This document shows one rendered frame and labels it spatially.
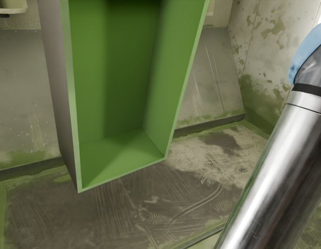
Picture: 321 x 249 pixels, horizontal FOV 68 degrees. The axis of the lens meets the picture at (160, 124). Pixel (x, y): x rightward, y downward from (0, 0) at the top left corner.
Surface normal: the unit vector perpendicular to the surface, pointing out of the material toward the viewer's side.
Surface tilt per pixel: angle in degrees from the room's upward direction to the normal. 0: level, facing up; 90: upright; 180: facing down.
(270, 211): 66
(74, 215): 0
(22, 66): 57
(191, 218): 0
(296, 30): 90
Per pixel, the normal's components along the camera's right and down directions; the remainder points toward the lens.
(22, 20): 0.48, 0.46
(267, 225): -0.40, 0.04
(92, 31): 0.54, 0.61
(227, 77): 0.43, -0.09
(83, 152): 0.16, -0.76
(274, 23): -0.88, 0.19
